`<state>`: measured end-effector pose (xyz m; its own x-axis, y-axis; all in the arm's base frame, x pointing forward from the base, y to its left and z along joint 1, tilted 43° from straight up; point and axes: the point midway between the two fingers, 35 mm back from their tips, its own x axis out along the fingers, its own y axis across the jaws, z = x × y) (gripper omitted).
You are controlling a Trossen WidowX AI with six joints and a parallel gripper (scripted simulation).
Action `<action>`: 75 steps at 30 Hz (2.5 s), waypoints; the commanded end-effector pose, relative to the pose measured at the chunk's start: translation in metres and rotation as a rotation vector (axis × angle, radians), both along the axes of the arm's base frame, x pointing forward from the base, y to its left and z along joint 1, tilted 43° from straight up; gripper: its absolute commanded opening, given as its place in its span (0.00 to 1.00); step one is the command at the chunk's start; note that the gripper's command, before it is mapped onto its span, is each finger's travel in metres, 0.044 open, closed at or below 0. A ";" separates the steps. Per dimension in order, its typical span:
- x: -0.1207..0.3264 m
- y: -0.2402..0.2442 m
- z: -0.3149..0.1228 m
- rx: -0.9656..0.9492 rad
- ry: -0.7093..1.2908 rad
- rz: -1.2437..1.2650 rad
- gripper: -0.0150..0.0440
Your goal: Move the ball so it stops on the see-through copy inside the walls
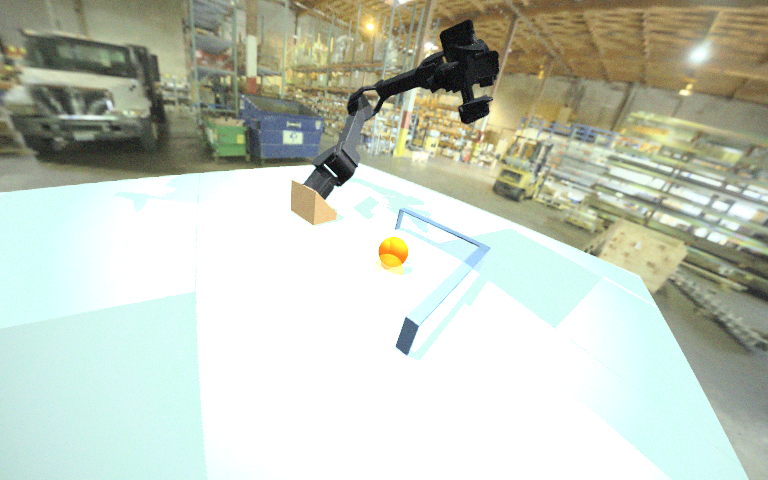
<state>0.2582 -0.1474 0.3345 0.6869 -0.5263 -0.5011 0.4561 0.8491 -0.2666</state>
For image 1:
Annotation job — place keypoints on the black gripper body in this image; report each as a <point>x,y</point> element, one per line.
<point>460,75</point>

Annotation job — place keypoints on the clear low walls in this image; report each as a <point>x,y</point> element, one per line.
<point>453,247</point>

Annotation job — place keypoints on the orange ball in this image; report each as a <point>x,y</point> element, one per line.
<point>394,246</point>

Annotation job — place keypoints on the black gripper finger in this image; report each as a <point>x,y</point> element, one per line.
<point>476,106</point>
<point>471,47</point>

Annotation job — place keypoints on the clear l-shaped low wall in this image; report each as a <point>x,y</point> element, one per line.
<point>423,310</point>

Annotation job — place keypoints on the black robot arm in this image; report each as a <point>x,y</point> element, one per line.
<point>342,158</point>

